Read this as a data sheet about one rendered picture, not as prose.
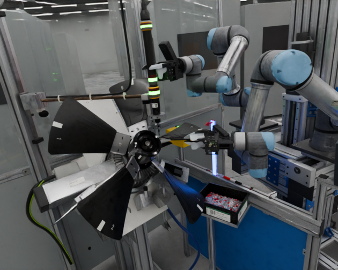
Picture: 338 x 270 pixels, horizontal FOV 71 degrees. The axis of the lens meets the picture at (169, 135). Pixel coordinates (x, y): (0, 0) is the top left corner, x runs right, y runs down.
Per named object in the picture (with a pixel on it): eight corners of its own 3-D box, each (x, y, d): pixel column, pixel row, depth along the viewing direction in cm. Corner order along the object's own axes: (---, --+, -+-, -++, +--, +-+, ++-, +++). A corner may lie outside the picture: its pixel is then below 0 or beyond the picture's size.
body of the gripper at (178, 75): (169, 82, 98) (187, 77, 107) (168, 60, 96) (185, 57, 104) (156, 81, 103) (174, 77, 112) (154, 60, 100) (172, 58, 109)
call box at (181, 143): (167, 144, 158) (165, 129, 155) (178, 139, 164) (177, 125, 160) (183, 150, 146) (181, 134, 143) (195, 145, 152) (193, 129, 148)
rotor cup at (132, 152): (114, 152, 101) (122, 139, 90) (137, 134, 109) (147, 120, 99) (138, 177, 100) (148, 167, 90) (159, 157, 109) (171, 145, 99)
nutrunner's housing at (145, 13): (152, 123, 101) (136, 1, 85) (155, 120, 104) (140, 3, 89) (160, 123, 100) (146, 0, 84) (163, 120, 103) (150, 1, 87)
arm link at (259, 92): (250, 47, 102) (227, 153, 117) (263, 47, 91) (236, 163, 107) (274, 51, 104) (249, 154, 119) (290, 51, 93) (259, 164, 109)
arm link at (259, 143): (274, 156, 93) (276, 135, 90) (245, 155, 96) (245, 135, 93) (271, 147, 100) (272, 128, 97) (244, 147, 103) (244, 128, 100)
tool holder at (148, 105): (141, 119, 100) (138, 96, 96) (147, 114, 106) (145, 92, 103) (162, 119, 97) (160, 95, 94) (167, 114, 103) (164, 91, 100)
